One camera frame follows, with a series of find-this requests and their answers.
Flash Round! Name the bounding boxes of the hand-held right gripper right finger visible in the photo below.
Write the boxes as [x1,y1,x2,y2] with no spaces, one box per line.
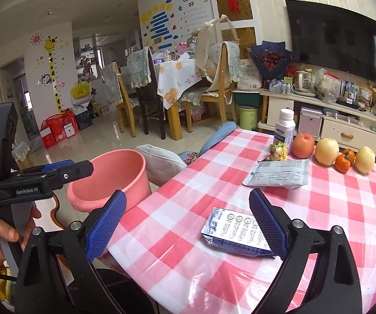
[248,188,363,314]

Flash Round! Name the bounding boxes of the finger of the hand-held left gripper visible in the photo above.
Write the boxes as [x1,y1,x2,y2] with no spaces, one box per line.
[41,159,75,173]
[48,160,95,190]

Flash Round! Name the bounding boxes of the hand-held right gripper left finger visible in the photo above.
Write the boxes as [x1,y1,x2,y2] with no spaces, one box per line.
[13,189,127,314]

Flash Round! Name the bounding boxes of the pink plastic basin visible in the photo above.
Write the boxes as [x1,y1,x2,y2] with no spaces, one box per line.
[67,148,153,213]

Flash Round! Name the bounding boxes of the white blue milk carton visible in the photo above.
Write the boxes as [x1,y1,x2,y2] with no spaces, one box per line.
[200,207,274,259]

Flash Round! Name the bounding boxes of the red gift boxes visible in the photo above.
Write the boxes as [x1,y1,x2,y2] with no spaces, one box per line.
[40,110,79,150]

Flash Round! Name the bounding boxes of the small grey plastic mailer bag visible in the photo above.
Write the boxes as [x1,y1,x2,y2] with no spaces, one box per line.
[242,159,311,189]

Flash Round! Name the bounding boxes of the yellow candy wrapper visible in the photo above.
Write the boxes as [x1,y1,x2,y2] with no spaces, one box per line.
[269,140,289,162]

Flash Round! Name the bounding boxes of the pink checked tablecloth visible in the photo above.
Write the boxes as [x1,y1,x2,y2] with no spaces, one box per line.
[96,127,376,314]

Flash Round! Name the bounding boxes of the yellow bag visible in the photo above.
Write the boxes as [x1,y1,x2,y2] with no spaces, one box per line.
[70,81,92,99]

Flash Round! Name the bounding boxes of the grey cushion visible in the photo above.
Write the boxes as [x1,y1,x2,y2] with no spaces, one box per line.
[136,143,188,187]

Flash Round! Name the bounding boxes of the red apple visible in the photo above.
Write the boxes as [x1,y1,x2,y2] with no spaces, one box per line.
[291,133,316,159]

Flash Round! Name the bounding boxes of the large yellow apple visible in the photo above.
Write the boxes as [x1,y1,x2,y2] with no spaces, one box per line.
[315,138,340,167]

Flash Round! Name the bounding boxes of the wooden chair with lace cover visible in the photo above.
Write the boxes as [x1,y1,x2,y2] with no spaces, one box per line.
[102,61,143,138]

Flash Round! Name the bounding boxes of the white plastic bottle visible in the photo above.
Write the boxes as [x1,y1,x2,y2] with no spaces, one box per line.
[274,108,296,148]

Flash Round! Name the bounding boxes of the patterned seat cushion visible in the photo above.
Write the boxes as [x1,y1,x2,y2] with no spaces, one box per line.
[178,150,202,167]

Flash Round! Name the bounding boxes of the green waste bin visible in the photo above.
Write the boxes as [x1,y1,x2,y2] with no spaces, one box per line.
[238,105,262,131]

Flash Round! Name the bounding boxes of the silver pink case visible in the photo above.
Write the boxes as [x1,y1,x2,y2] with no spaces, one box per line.
[297,106,324,137]

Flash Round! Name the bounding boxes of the yellow pear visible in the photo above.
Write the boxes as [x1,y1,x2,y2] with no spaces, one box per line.
[354,145,376,174]

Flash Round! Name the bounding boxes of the white television cabinet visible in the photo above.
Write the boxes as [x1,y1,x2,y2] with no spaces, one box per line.
[258,88,376,163]

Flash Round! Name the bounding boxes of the dark chair with knit cover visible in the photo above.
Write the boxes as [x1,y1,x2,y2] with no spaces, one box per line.
[125,47,166,135]

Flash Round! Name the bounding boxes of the dining table with orange-print cloth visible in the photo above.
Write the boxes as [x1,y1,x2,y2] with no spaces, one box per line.
[157,57,215,140]

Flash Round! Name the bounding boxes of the pack of small bottles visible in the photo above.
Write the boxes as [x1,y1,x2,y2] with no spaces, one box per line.
[268,78,292,94]

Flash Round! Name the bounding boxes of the white electric kettle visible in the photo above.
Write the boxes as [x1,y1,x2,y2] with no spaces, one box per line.
[292,70,316,97]

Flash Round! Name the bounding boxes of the white sack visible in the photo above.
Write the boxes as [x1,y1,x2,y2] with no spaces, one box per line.
[237,58,262,92]

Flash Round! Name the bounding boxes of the clear plastic bag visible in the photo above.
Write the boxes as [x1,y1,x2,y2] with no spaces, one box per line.
[312,68,341,103]

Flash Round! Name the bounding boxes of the wooden chair with knit cover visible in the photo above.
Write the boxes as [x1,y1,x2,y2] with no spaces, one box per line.
[201,41,241,128]

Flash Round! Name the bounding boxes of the dark blue wrapped bouquet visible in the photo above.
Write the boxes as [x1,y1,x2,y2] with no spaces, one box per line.
[248,41,294,81]

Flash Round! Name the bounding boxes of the black television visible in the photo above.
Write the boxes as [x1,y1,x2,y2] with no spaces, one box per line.
[285,0,376,82]

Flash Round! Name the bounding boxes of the giraffe height wall sticker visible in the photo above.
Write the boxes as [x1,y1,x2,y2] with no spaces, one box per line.
[43,34,74,115]

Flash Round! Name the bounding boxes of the blue bar wall stickers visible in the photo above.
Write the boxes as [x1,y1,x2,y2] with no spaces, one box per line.
[140,0,215,48]

